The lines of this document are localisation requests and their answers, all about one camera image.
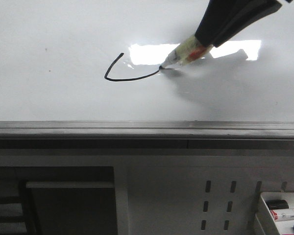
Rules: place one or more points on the dark shelf unit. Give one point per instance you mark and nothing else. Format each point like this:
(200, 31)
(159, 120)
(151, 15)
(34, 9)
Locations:
(57, 201)

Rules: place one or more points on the white plastic marker bin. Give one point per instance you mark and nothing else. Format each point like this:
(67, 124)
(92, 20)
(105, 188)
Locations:
(265, 220)

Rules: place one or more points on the white glossy whiteboard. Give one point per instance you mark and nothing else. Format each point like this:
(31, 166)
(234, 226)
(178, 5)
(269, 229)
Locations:
(98, 60)

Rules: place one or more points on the grey aluminium whiteboard tray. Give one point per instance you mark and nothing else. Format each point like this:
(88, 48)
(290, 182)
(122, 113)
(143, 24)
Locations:
(146, 130)

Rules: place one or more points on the black capped marker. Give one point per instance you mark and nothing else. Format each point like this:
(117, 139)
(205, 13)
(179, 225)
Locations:
(277, 204)

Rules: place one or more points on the white taped whiteboard marker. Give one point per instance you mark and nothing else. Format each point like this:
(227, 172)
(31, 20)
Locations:
(188, 51)

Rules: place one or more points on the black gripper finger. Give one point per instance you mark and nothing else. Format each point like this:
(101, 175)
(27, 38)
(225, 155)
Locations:
(217, 15)
(250, 13)

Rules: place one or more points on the red capped white marker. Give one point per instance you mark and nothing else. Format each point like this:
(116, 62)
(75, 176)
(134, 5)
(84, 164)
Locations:
(282, 214)

